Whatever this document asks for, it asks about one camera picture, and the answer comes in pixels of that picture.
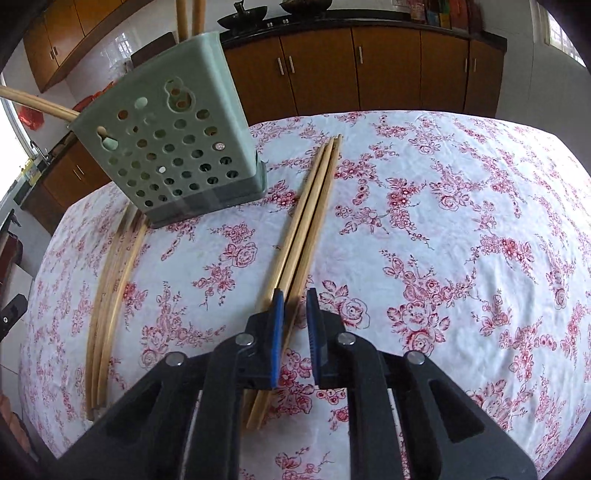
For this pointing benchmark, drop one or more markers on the dark cutting board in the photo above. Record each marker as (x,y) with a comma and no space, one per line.
(152,49)

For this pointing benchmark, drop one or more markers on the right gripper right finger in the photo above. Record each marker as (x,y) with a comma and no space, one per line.
(407,417)

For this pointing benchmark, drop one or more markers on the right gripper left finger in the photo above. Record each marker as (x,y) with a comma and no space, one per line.
(181,420)

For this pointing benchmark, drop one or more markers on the floral white pink tablecloth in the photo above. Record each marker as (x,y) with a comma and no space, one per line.
(467,239)

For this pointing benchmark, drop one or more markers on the red bag with condiments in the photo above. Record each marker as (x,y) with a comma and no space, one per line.
(459,15)

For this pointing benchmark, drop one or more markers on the brown kitchen cabinets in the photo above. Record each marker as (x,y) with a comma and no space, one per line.
(173,134)
(67,30)

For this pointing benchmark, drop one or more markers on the green perforated utensil holder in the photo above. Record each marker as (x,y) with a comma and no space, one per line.
(172,135)

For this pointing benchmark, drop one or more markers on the brown upper kitchen cabinets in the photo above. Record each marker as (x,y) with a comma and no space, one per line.
(67,30)

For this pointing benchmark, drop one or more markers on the black countertop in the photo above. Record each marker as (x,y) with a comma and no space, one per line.
(360,20)

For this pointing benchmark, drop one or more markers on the brown lower kitchen cabinets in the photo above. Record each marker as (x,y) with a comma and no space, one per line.
(173,134)

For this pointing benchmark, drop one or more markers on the black wok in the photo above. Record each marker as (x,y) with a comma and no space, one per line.
(243,19)

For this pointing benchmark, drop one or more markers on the lidded dark wok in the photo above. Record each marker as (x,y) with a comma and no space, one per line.
(305,7)

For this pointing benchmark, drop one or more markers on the red plastic bag hanging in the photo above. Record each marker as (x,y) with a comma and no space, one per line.
(30,118)

